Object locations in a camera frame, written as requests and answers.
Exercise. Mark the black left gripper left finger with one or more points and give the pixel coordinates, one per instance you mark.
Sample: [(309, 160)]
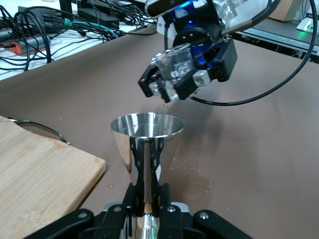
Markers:
[(82, 224)]

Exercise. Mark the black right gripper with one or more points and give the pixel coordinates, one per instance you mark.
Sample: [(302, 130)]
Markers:
[(224, 59)]

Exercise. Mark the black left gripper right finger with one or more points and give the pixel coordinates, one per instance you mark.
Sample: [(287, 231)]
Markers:
[(211, 224)]

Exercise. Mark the clear glass measuring cup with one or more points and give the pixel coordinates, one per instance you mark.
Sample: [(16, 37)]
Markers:
[(174, 62)]

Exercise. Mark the steel jigger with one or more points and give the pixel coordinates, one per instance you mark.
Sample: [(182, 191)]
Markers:
[(122, 149)]

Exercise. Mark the wooden cutting board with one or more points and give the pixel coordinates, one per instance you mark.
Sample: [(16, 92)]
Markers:
[(37, 174)]

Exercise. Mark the brown table cover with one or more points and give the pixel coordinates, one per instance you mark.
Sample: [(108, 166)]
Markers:
[(74, 99)]

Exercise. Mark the black power adapter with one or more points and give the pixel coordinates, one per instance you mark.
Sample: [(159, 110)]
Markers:
[(99, 15)]

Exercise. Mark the wooden block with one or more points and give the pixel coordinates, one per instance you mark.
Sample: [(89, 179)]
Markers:
[(282, 10)]

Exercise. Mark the orange and black device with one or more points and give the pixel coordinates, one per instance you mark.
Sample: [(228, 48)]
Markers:
[(16, 48)]

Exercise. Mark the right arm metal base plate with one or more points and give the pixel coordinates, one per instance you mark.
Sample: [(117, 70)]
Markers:
[(307, 26)]

